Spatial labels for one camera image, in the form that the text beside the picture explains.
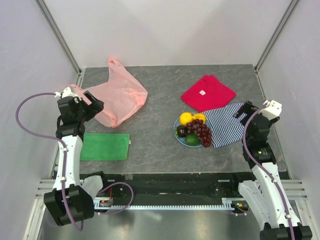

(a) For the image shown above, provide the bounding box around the pink plastic bag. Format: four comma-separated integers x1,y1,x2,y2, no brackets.
71,57,148,128

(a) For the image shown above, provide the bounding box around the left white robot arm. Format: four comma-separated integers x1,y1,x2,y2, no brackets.
43,87,110,226

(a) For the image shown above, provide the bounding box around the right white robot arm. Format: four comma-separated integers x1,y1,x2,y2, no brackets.
229,100,313,240

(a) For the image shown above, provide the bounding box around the blue white striped cloth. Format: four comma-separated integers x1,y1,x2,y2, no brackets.
202,102,246,149

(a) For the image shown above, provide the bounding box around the red folded t-shirt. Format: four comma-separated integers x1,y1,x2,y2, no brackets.
181,75,237,112

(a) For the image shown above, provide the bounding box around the green towel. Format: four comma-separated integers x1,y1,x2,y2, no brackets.
80,133,131,162

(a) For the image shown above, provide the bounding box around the purple grape bunch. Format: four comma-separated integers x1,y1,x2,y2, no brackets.
186,119,212,148

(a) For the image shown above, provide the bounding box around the yellow lemon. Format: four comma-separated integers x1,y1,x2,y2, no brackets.
179,112,193,126

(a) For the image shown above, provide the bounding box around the green lime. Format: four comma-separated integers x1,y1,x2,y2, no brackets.
184,133,200,147

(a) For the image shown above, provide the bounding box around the dark mangosteen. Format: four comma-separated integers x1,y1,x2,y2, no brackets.
174,125,189,138

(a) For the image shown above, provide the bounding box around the light blue plate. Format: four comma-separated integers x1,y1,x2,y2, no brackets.
173,118,213,148

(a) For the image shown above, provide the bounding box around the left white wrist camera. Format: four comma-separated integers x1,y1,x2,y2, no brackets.
60,86,81,99

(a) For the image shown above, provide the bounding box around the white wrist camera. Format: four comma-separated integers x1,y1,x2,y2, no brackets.
260,100,282,121
60,86,81,99

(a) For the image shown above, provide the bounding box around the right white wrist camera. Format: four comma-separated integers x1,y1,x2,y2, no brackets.
260,100,282,121

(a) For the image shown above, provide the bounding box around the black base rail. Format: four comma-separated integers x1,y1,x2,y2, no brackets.
102,172,254,206

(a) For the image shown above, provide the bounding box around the white slotted cable duct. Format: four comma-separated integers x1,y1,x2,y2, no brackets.
93,198,249,211

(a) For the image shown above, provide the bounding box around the left aluminium frame post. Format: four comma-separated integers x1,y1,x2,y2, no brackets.
34,0,82,76

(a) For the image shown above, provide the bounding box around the aluminium frame post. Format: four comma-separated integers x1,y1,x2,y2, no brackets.
34,0,82,76
253,0,301,73

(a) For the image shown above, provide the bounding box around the right aluminium frame post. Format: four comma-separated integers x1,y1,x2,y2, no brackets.
253,0,301,73

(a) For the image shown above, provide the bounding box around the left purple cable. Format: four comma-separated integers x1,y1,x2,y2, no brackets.
15,92,85,232

